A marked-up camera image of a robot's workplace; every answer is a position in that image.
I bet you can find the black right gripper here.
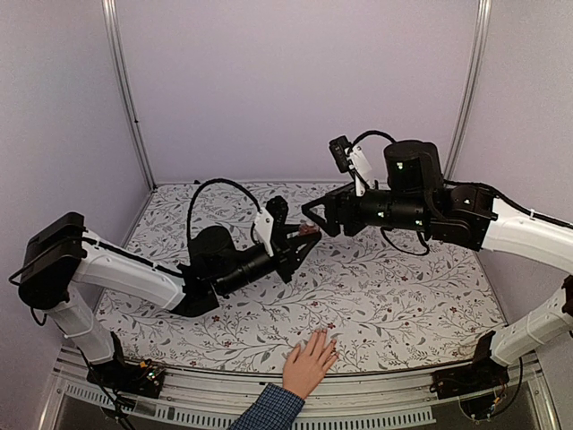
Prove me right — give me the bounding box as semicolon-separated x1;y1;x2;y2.
302;181;431;237

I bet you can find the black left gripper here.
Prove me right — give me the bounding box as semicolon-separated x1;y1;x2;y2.
217;223;321;297

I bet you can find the pink nail polish bottle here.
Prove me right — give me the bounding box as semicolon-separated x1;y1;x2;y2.
298;224;319;236

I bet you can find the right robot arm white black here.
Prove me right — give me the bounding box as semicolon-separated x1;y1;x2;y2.
302;137;572;273

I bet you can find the blue checked sleeve forearm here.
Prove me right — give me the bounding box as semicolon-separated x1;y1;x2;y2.
228;384;305;430

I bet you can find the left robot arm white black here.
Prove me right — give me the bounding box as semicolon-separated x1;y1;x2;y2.
8;212;321;389

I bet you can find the person's bare hand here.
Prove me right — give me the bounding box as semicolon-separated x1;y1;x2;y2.
282;329;338;400

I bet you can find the floral patterned table mat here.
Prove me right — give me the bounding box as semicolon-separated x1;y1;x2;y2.
88;180;510;375

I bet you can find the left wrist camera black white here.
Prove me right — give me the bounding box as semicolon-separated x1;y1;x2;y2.
252;195;288;257

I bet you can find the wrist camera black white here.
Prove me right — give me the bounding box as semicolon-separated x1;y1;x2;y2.
329;136;375;197
252;195;288;257

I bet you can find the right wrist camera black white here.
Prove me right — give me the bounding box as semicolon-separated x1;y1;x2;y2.
329;136;375;197

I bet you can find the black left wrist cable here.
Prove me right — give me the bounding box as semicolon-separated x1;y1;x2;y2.
187;178;263;243

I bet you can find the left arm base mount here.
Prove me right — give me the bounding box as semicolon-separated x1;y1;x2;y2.
87;332;165;399

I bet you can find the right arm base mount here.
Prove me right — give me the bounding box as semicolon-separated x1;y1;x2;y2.
430;331;509;420

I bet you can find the right aluminium frame post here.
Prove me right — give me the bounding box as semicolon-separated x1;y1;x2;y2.
444;0;492;180

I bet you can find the aluminium frame post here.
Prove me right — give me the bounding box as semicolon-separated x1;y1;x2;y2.
101;0;157;192
444;0;492;180

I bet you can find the front aluminium rail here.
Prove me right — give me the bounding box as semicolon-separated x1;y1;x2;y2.
40;350;563;429

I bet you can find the left aluminium frame post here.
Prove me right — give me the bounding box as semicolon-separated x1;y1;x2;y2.
101;0;157;192

